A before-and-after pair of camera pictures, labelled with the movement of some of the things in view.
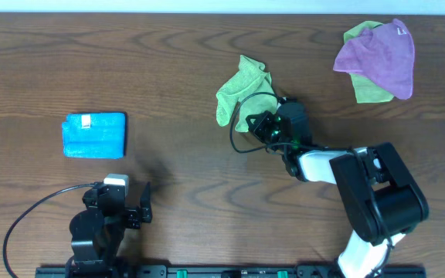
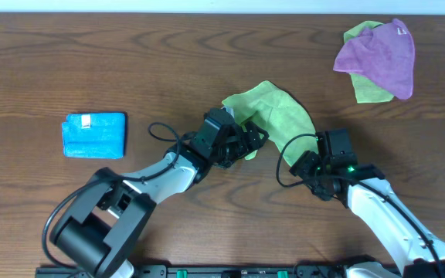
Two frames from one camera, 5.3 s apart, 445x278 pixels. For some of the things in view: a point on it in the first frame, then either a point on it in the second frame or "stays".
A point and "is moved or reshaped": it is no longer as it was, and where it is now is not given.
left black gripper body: [133, 215] -> [252, 136]
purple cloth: [385, 54] stays
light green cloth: [253, 90] is moved or reshaped
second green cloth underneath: [365, 88] stays
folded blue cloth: [94, 135] stays
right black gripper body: [266, 130] -> [311, 171]
